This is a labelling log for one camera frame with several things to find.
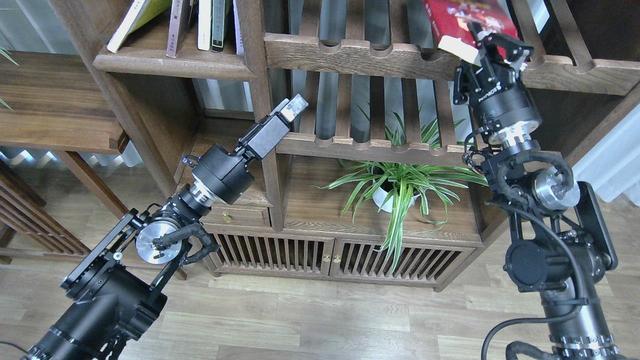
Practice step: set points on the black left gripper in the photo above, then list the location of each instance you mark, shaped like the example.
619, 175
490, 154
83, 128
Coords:
222, 175

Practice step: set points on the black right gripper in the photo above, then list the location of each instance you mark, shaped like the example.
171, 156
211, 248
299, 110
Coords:
502, 106

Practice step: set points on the red book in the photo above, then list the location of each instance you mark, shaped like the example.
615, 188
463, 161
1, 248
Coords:
449, 21

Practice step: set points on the maroon book white characters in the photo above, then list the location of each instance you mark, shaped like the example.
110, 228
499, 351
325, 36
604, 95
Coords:
182, 13

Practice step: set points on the yellow green book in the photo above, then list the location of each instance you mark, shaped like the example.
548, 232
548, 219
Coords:
139, 13

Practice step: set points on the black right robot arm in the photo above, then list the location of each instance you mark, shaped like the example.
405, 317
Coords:
559, 244

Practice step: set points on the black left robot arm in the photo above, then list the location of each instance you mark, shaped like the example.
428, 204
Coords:
117, 288

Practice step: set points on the pale upright book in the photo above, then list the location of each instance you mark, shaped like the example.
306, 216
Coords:
237, 30

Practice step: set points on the dark wooden bookshelf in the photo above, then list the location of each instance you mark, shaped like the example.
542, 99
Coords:
374, 93

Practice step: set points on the white plant pot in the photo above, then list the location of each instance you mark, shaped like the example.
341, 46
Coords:
383, 196

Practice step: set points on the spider plant green leaves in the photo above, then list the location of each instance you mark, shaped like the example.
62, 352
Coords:
411, 180

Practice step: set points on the white upright book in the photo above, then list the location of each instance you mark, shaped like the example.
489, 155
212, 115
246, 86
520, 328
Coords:
205, 13

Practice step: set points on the white curtain right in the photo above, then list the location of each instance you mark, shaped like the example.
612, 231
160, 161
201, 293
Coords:
612, 167

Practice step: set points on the wooden side table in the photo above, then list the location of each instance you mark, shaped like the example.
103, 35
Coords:
52, 102

